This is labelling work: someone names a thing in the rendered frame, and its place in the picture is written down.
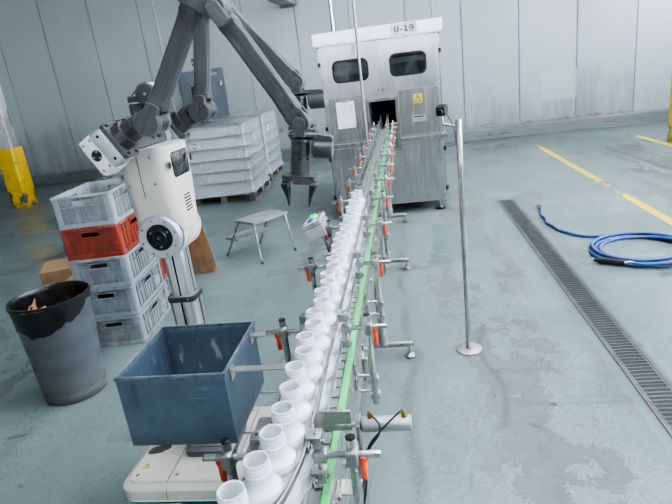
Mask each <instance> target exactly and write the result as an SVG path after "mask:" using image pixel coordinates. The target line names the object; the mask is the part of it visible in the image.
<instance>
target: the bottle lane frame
mask: <svg viewBox="0 0 672 504"><path fill-rule="evenodd" d="M384 170H385V173H386V167H381V172H382V173H381V174H380V175H379V179H383V178H384ZM382 183H383V186H384V187H385V182H384V181H379V182H378V186H379V188H378V189H377V192H376V197H381V195H382V194H381V191H382V188H383V187H382ZM383 190H385V188H383ZM380 205H381V204H380V203H379V200H375V206H376V207H375V209H373V214H372V219H371V223H376V219H377V221H378V215H380V214H381V215H382V214H383V212H381V211H380ZM381 210H382V211H383V205H381ZM377 228H378V226H370V233H371V235H370V237H368V241H367V246H366V252H365V257H364V262H365V261H372V258H373V256H372V253H371V248H372V249H373V252H377V255H378V249H379V240H380V236H379V235H378V234H377ZM378 232H379V228H378ZM362 270H363V274H364V276H363V279H360V284H359V288H358V289H359V290H358V295H357V301H356V306H355V311H354V317H353V322H352V325H363V322H364V317H363V313H366V303H367V305H368V309H369V312H370V313H371V310H372V303H368V302H367V301H365V295H364V292H365V291H366V293H367V299H368V300H369V301H373V292H374V284H375V275H374V269H373V265H363V267H362ZM350 335H351V340H352V343H353V344H352V345H351V348H348V349H347V353H346V360H345V361H343V362H345V366H344V369H343V377H342V378H341V379H342V382H341V387H340V388H339V389H340V393H339V397H338V398H337V399H338V404H337V408H334V409H336V410H347V409H350V411H351V419H352V422H355V421H357V413H360V405H361V397H362V393H361V392H360V391H358V390H356V384H355V378H356V377H357V380H359V388H360V389H362V388H363V379H364V377H358V376H357V375H354V368H353V363H354V361H355V364H357V372H358V373H359V374H364V371H363V362H362V348H363V347H364V346H365V344H364V342H363V339H365V341H366V335H364V330H351V333H350ZM330 433H332V436H331V442H330V444H328V446H329V451H340V450H345V449H346V440H345V435H346V434H348V433H354V434H355V435H356V440H357V433H356V427H353V430H347V431H331V432H330ZM327 463H328V468H329V474H330V479H328V482H327V484H323V485H322V488H321V489H317V490H315V491H320V492H321V496H322V494H329V498H330V499H331V504H332V498H333V496H334V495H335V488H336V481H337V480H339V485H341V479H351V476H350V469H349V468H347V466H346V459H345V458H339V459H328V461H327ZM321 496H320V497H321ZM349 501H350V496H342V504H349Z"/></svg>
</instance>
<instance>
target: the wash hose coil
mask: <svg viewBox="0 0 672 504"><path fill-rule="evenodd" d="M536 207H537V208H538V209H539V210H540V216H541V217H542V218H544V219H545V223H546V224H547V225H549V226H551V227H553V228H554V229H555V230H557V231H559V232H562V233H566V234H570V235H573V236H577V237H589V238H596V239H594V240H593V241H592V242H591V244H590V245H589V247H588V250H589V253H590V254H591V255H592V256H594V257H595V258H593V261H594V262H598V263H602V264H616V265H621V266H628V267H639V268H663V267H672V255H670V256H665V257H658V258H627V257H620V256H614V255H610V254H608V253H606V252H604V251H603V250H602V247H603V245H605V244H607V243H610V242H613V241H618V240H626V239H643V238H649V239H658V240H663V241H668V242H672V235H670V234H665V233H657V232H644V231H630V232H618V233H611V234H607V235H588V234H577V233H573V232H570V231H566V230H562V229H559V228H558V227H556V226H555V225H553V224H551V223H549V222H548V221H547V218H546V217H545V216H544V215H543V214H542V205H541V204H537V205H536ZM598 245H599V247H598ZM597 247H598V249H599V250H597ZM592 250H593V251H594V252H595V253H596V254H595V253H594V252H593V251H592Z"/></svg>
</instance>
